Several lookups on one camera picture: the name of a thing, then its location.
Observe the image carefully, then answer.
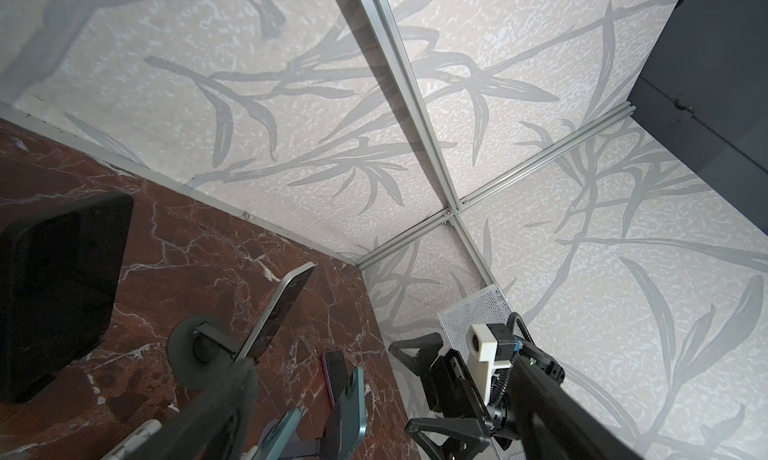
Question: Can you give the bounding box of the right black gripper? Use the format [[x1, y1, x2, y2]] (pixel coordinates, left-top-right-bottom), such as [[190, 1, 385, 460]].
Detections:
[[388, 332, 510, 460]]

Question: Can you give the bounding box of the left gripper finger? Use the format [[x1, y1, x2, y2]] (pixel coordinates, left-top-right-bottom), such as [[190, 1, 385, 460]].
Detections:
[[128, 358, 259, 459]]

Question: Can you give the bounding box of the black phone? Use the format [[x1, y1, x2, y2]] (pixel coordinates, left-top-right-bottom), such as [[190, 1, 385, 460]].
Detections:
[[1, 191, 134, 404], [320, 366, 367, 460], [234, 262, 316, 362], [321, 350, 349, 408]]

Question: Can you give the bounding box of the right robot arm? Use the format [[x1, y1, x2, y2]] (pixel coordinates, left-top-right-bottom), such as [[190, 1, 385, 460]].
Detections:
[[389, 333, 639, 459]]

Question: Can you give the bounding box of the white phone stand centre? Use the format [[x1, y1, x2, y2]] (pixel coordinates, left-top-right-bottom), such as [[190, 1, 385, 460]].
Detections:
[[103, 409, 358, 459]]

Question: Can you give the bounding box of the black phone on white stand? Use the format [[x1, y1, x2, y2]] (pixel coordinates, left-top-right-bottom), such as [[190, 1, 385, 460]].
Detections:
[[320, 366, 367, 460]]

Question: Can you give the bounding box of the white wire mesh basket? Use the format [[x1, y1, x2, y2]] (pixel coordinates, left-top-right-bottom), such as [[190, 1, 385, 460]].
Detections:
[[436, 283, 517, 460]]

